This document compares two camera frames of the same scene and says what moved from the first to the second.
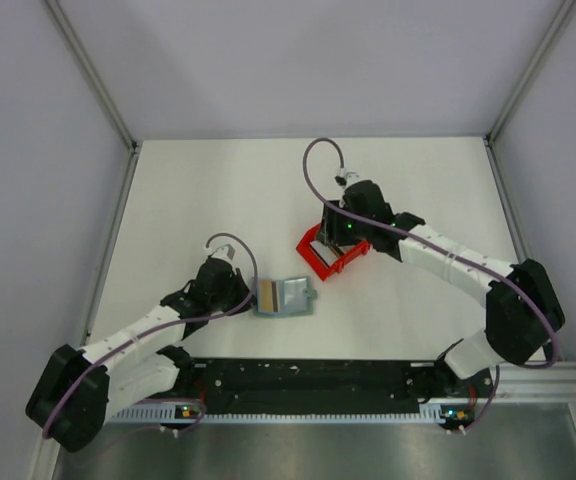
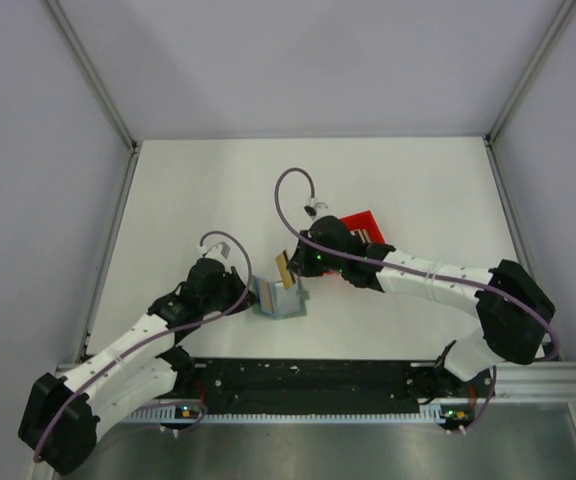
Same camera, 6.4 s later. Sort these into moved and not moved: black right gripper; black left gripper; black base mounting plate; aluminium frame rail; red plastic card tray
Moved: black right gripper; red plastic card tray
Not moved: aluminium frame rail; black base mounting plate; black left gripper
